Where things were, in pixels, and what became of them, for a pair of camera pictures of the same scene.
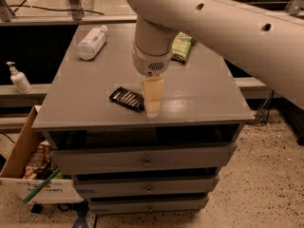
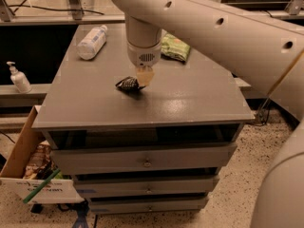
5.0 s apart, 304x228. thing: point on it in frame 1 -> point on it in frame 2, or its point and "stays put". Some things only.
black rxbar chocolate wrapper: [129, 98] -> [129, 84]
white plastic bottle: [91, 43] stays put
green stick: [29, 197] stays put
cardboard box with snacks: [30, 163] stays put
